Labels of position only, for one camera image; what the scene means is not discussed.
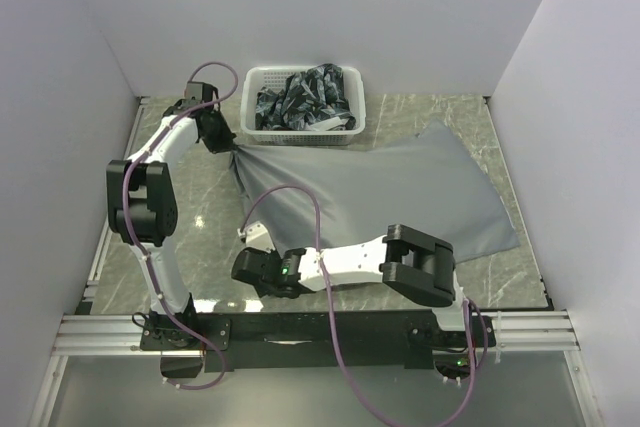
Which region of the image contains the white plastic basket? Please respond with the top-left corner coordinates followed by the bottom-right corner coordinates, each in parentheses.
top-left (241, 63), bottom-right (366, 146)

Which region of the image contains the grey pillowcase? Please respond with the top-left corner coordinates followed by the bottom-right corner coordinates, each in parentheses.
top-left (230, 121), bottom-right (519, 262)

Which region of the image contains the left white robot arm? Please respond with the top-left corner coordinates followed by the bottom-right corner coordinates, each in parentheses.
top-left (106, 81), bottom-right (235, 349)

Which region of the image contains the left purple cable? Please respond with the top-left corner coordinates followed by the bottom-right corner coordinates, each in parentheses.
top-left (122, 61), bottom-right (240, 392)

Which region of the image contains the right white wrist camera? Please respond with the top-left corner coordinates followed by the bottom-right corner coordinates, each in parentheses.
top-left (237, 221), bottom-right (275, 252)

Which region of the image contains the black base beam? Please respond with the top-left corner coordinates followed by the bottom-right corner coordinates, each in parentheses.
top-left (131, 310), bottom-right (496, 378)

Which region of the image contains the dark patterned cloth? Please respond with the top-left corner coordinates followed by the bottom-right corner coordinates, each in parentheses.
top-left (254, 63), bottom-right (356, 132)

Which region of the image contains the purple cable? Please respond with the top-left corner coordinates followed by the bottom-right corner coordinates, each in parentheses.
top-left (122, 61), bottom-right (240, 392)
top-left (241, 184), bottom-right (484, 416)

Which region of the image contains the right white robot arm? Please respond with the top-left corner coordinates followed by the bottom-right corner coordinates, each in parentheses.
top-left (231, 222), bottom-right (474, 346)

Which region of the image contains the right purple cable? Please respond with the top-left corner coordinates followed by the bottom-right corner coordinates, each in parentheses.
top-left (241, 184), bottom-right (484, 416)

